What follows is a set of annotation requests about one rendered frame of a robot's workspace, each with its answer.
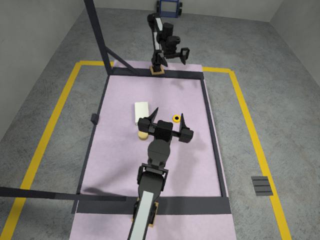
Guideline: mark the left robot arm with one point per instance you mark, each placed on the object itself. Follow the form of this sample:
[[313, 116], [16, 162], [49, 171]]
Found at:
[[162, 34]]

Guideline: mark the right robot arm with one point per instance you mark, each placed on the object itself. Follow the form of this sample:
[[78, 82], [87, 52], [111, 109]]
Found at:
[[151, 181]]

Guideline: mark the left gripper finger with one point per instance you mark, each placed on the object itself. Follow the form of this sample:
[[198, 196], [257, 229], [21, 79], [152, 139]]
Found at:
[[184, 56], [161, 60]]

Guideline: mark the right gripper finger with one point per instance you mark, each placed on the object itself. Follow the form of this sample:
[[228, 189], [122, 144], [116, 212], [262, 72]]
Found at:
[[182, 123], [152, 117]]

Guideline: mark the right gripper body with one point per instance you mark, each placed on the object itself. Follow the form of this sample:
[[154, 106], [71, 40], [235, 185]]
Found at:
[[185, 135]]

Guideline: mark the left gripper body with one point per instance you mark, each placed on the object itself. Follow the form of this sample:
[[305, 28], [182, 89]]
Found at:
[[170, 53]]

